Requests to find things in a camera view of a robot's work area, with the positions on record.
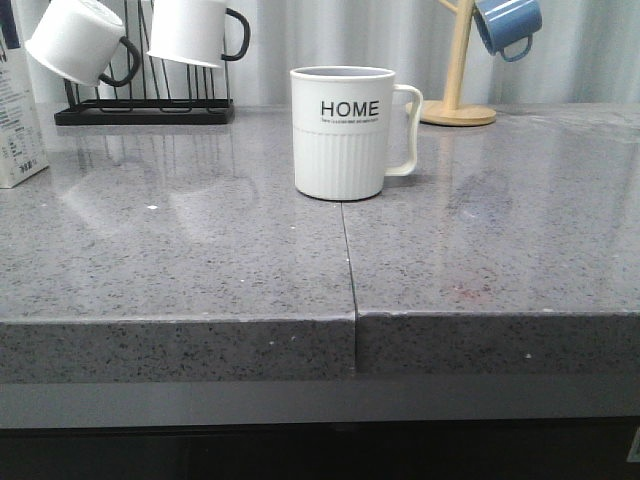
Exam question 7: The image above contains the tilted white mug black handle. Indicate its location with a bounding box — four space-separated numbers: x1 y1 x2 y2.
24 0 141 87

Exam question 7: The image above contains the white HOME mug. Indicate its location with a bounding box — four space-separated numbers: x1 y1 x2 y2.
290 66 423 201

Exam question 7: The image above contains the blue white milk carton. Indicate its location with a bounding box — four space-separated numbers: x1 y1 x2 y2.
1 1 49 189

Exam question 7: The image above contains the wooden mug tree stand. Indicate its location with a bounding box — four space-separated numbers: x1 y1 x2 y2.
421 0 496 127

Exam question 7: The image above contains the blue enamel mug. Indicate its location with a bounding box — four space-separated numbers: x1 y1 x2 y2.
474 0 543 62

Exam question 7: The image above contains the black wire mug rack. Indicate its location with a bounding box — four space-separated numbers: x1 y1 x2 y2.
54 1 234 126

